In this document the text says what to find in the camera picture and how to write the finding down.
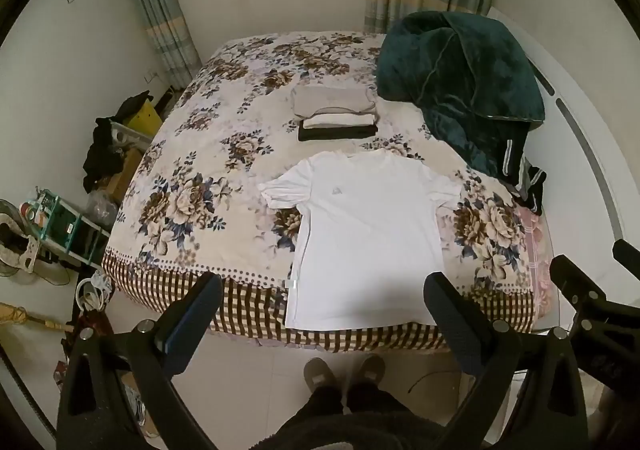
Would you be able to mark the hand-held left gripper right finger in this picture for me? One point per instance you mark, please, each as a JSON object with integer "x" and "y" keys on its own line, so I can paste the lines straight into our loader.
{"x": 452, "y": 317}

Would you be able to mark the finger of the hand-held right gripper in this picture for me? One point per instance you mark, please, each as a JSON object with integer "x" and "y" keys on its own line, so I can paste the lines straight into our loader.
{"x": 627, "y": 257}
{"x": 575, "y": 277}

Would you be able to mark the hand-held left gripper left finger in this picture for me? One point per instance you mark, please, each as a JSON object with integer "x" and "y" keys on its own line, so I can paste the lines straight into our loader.
{"x": 192, "y": 315}

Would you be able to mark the white t-shirt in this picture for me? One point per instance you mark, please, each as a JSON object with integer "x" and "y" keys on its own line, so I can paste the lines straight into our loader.
{"x": 360, "y": 240}

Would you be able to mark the pile of black clothes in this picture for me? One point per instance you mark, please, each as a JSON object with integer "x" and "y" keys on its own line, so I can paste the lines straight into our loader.
{"x": 102, "y": 150}

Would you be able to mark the pink bed sheet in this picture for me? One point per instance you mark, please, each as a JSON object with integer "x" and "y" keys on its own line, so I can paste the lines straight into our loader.
{"x": 537, "y": 250}

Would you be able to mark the grey slipper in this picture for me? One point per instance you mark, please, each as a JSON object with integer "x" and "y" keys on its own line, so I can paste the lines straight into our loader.
{"x": 370, "y": 367}
{"x": 320, "y": 372}

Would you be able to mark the black striped garment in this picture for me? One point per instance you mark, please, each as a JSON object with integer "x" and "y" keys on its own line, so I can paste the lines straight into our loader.
{"x": 530, "y": 180}

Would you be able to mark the white headboard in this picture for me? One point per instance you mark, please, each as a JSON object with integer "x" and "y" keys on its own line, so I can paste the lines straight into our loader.
{"x": 575, "y": 155}

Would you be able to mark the floral bed blanket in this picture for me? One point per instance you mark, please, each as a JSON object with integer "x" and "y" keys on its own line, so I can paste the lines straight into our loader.
{"x": 215, "y": 190}

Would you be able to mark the clear plastic bag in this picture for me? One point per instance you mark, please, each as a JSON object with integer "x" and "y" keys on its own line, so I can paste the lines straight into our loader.
{"x": 102, "y": 210}

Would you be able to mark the person's dark fleece pants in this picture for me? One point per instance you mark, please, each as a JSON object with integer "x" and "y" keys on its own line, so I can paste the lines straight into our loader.
{"x": 350, "y": 420}

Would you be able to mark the cardboard box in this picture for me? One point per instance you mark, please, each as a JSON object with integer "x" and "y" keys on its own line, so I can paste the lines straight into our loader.
{"x": 122, "y": 180}

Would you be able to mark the teal storage rack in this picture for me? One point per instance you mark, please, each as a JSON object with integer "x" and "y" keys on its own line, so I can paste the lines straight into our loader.
{"x": 65, "y": 225}

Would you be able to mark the straw broom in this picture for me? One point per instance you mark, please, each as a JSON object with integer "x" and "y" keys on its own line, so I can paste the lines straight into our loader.
{"x": 15, "y": 314}

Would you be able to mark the floor fan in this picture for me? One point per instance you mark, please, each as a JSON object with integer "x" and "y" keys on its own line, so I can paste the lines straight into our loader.
{"x": 15, "y": 240}

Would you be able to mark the yellow box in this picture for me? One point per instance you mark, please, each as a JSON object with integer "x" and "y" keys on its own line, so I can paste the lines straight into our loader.
{"x": 145, "y": 120}

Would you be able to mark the dark green plush blanket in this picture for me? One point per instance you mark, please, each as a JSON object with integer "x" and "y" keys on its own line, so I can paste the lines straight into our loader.
{"x": 465, "y": 80}

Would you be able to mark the folded cream garment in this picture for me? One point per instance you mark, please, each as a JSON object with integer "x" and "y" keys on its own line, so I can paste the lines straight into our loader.
{"x": 340, "y": 120}

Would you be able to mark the folded beige garment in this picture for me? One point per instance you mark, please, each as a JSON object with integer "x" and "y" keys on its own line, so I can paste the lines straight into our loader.
{"x": 330, "y": 100}

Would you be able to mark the wall socket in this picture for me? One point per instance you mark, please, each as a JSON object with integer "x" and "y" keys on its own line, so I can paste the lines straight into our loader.
{"x": 151, "y": 77}

